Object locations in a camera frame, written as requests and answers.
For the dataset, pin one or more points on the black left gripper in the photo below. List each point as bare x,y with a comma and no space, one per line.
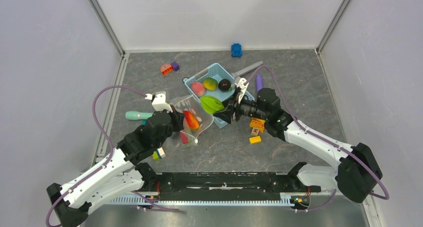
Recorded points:
178,119

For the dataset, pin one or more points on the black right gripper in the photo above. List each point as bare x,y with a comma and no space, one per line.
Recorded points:
226,114

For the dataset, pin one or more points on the green toy pea pod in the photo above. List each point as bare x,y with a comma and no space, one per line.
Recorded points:
211,104

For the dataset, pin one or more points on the dark toy mangosteen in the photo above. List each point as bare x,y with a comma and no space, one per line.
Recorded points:
224,85

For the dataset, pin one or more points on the red toy chili pepper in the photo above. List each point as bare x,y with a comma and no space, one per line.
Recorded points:
184,138

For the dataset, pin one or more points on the orange red toy fruit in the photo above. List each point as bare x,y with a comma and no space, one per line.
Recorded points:
191,120

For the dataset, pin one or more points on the clear polka dot zip bag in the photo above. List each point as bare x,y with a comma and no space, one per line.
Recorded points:
205,119

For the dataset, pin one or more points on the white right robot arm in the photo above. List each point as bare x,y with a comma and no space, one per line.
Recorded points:
352,170

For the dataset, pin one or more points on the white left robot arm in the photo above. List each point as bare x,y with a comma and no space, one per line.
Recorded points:
121,171

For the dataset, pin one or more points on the light blue plastic basket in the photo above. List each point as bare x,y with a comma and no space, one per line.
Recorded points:
215,71

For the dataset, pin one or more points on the green white brick block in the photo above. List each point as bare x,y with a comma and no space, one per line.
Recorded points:
158,154

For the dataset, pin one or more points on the orange brick stack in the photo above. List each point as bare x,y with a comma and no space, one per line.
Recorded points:
257,123

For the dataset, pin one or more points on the green orange toy mango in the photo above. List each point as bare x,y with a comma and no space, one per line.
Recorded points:
210,84

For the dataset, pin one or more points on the mint green toy microphone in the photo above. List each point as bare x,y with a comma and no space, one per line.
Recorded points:
135,115

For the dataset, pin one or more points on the pink toy peach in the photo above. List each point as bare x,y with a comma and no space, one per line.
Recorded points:
198,89

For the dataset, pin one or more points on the wooden letter cube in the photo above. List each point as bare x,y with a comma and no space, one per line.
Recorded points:
255,131

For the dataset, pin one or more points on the purple toy microphone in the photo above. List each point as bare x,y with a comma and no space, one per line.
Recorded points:
258,83

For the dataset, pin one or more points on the yellow flat brick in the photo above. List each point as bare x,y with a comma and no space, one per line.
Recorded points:
255,139

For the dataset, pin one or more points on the orange toy brick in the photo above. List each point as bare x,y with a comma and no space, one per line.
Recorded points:
166,68

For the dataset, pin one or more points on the purple toy brick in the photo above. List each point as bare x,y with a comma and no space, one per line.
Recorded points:
175,66

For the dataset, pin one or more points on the blue toy brick car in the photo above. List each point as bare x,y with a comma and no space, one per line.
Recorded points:
236,50

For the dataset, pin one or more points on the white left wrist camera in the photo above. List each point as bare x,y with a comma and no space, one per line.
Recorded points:
158,101

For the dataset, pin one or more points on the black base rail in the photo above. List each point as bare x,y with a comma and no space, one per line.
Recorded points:
225,186

